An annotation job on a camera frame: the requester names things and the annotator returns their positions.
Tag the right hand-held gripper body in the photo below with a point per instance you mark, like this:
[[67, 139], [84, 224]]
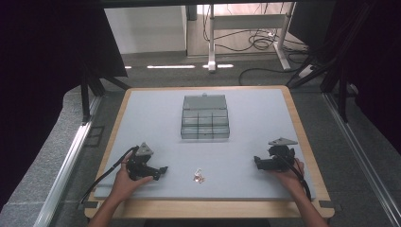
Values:
[[280, 159]]

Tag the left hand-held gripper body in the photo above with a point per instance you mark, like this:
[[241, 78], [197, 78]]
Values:
[[138, 167]]

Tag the person's left hand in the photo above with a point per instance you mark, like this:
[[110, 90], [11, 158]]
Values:
[[124, 186]]

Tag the person's right hand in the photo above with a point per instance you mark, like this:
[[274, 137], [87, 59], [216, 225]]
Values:
[[291, 181]]

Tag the grey table mat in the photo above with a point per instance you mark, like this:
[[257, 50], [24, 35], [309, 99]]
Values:
[[176, 157]]

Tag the small clear trinket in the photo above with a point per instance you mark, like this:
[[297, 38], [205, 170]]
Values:
[[198, 172]]

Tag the small copper trinket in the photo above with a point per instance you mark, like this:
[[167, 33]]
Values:
[[199, 179]]

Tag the wooden table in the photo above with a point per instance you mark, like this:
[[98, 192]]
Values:
[[205, 209]]

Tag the black table clip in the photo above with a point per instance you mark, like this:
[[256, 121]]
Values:
[[88, 205], [329, 204]]

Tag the clear plastic compartment box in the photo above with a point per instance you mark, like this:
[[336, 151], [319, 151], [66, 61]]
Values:
[[205, 121]]

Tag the black metal stand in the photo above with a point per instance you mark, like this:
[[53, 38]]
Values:
[[342, 94], [85, 101]]

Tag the white power strip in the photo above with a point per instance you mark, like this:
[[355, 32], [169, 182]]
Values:
[[305, 71]]

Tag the black curtain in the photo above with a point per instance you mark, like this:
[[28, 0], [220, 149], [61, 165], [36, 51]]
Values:
[[44, 78], [375, 63]]

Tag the white panel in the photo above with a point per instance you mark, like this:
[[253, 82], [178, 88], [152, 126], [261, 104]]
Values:
[[145, 30]]

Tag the aluminium rail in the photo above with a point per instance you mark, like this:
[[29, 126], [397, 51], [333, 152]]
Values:
[[365, 157], [63, 176]]

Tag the white desk frame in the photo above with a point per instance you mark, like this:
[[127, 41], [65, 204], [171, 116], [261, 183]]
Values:
[[249, 21]]

